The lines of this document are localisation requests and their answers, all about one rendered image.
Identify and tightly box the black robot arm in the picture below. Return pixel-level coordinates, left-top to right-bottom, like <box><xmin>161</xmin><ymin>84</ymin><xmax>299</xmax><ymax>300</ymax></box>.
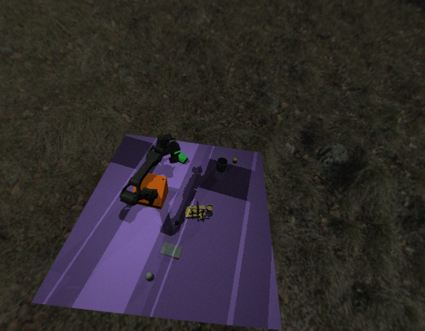
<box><xmin>119</xmin><ymin>134</ymin><xmax>181</xmax><ymax>206</ymax></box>

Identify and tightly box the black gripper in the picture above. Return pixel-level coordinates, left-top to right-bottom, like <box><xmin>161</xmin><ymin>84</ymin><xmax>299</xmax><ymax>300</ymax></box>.
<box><xmin>164</xmin><ymin>133</ymin><xmax>181</xmax><ymax>163</ymax></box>

